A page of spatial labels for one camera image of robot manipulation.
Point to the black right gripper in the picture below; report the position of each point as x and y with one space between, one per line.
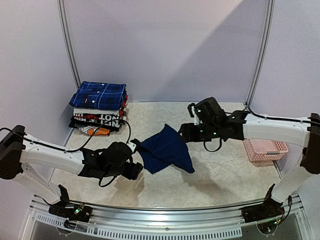
185 132

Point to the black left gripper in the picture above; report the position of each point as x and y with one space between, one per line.
134 171

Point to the dark blue garment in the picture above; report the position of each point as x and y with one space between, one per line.
163 149

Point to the pink plastic laundry basket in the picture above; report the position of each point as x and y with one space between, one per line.
263 152

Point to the blue plaid flannel shirt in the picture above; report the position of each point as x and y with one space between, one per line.
99 96

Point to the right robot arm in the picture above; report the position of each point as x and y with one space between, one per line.
212 122

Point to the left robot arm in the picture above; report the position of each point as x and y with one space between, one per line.
19 151

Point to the black shirt with white letters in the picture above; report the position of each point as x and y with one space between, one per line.
109 121

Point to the orange white printed shirt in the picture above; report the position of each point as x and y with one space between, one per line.
98 131

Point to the red black plaid shirt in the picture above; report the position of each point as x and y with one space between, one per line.
123 106

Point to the white folded t-shirt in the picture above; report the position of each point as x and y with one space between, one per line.
95 111

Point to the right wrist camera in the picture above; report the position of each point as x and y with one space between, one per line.
193 114

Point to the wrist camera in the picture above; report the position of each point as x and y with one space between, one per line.
193 114
134 145

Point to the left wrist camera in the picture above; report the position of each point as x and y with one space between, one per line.
134 145

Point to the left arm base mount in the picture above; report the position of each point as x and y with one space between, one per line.
73 213

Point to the aluminium front rail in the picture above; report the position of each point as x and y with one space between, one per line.
201 223

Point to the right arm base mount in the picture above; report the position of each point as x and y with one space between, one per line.
269 214

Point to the left aluminium frame post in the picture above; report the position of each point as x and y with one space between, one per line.
67 41

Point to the aluminium frame post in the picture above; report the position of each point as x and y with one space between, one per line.
67 41
262 51

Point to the right aluminium frame post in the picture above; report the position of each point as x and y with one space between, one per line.
262 51

